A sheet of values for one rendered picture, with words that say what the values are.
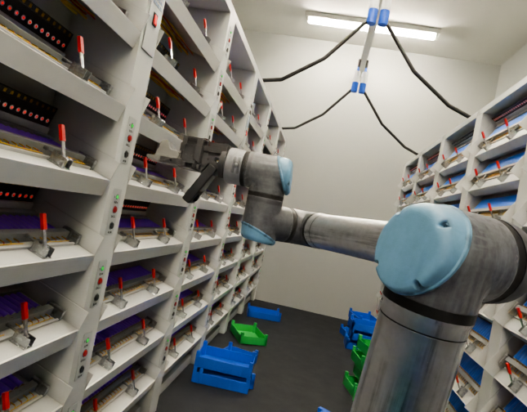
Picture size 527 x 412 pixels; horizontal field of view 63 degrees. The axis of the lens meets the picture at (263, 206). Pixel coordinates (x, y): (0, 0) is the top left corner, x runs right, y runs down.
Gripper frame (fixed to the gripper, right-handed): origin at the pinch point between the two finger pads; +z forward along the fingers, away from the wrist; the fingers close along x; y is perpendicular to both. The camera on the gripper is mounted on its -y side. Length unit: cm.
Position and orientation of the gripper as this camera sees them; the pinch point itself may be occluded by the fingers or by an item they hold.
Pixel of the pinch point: (151, 158)
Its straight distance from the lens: 115.5
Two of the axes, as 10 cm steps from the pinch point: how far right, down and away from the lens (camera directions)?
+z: -9.7, -1.9, 1.4
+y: 2.0, -9.8, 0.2
